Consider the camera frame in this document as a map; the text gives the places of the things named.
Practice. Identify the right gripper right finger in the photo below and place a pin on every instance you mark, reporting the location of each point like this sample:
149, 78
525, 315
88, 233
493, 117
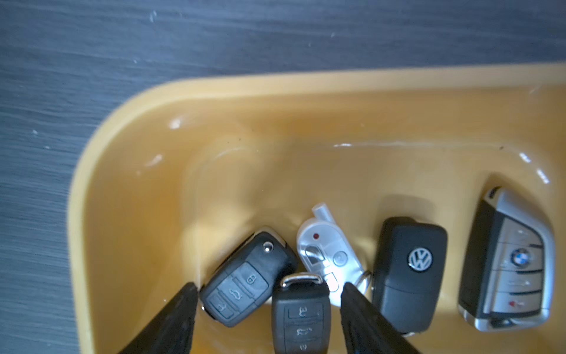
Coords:
365, 329

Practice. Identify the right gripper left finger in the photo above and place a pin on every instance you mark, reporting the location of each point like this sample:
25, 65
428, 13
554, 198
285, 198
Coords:
171, 330

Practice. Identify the black car key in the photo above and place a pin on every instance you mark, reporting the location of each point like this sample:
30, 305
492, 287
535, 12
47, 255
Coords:
301, 314
408, 273
247, 278

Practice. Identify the black car key top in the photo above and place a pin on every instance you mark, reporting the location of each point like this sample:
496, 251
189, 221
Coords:
247, 278

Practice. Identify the white silver car key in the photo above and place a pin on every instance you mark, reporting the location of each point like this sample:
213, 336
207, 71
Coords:
324, 250

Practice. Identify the yellow plastic storage box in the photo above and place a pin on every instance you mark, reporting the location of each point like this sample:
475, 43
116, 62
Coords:
180, 175

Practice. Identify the silver black BMW key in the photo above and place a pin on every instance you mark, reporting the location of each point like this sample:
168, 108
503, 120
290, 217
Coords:
507, 280

